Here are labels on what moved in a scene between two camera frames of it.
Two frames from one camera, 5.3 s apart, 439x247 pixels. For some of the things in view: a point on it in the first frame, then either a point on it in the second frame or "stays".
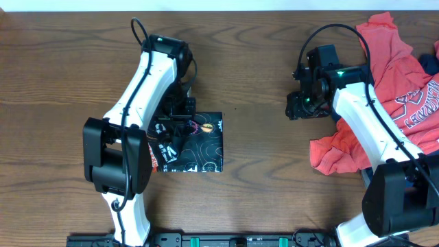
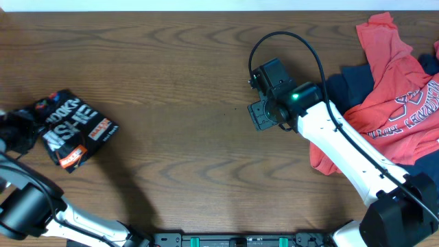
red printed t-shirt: [403, 88] stays
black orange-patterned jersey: [187, 146] → [70, 127]
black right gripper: [295, 109] → [258, 111]
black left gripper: [187, 114] → [31, 124]
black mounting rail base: [217, 239] stays
